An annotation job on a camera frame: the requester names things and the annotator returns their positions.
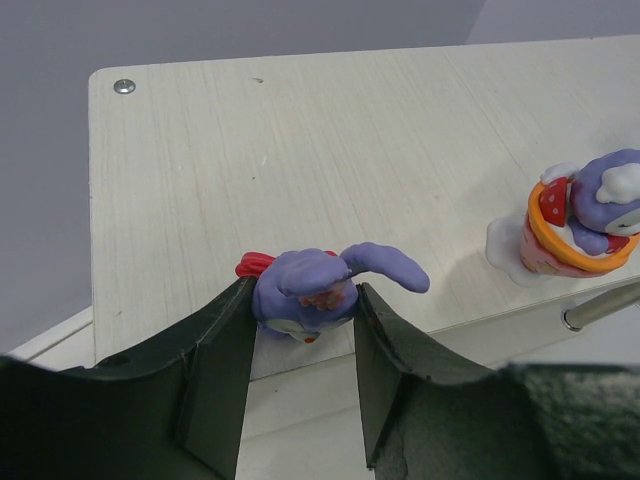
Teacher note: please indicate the light wooden two-tier shelf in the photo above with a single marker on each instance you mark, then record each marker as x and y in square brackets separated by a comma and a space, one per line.
[193, 165]

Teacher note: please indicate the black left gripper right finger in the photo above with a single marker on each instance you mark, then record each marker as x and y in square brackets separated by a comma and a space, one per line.
[430, 413]

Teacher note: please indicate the small purple bunny toy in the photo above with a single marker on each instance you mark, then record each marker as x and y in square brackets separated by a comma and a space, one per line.
[305, 293]

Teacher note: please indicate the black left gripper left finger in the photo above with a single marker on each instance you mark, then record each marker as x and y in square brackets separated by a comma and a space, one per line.
[170, 407]

